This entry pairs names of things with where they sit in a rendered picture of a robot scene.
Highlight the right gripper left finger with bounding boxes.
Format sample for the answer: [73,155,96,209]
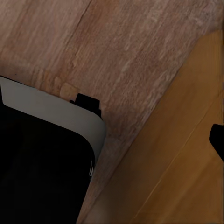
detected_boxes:
[0,124,24,180]

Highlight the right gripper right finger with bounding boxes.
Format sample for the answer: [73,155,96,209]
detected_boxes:
[209,124,224,162]

